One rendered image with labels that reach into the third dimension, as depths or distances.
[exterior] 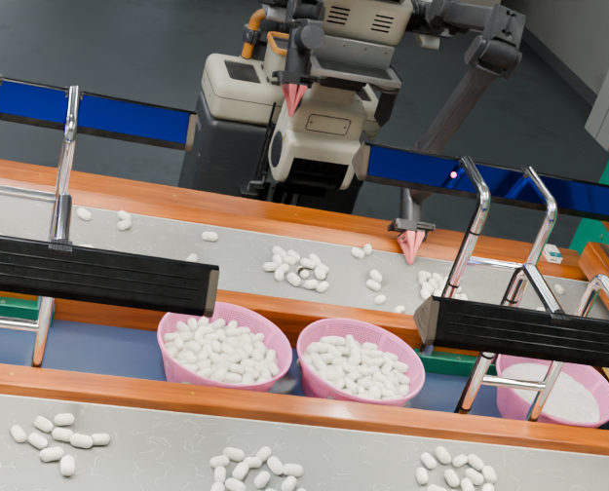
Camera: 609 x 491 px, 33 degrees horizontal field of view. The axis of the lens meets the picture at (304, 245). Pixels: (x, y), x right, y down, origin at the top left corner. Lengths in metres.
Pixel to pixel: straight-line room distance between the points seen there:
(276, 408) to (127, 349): 0.36
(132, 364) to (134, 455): 0.33
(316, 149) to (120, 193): 0.66
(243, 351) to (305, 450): 0.28
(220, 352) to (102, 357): 0.23
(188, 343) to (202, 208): 0.51
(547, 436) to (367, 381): 0.37
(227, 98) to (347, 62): 0.46
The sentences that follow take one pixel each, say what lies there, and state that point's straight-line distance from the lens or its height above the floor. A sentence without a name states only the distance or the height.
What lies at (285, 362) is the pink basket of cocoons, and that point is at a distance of 2.06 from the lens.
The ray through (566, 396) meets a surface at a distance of 2.34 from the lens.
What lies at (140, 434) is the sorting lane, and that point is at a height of 0.74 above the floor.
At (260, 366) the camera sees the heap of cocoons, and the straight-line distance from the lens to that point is 2.05.
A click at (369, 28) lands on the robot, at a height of 1.13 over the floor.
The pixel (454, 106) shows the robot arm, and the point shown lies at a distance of 2.48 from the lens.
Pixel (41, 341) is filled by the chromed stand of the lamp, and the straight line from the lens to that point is 1.86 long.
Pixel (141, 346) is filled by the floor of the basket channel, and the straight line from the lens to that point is 2.13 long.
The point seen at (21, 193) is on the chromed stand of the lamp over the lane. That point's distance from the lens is 1.99.
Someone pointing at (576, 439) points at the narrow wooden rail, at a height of 0.77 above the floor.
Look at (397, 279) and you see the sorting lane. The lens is 2.48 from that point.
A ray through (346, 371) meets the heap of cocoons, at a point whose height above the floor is 0.73.
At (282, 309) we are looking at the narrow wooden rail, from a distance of 2.18.
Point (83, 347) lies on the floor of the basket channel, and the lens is 2.10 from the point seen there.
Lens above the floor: 1.95
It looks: 29 degrees down
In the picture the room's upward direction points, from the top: 17 degrees clockwise
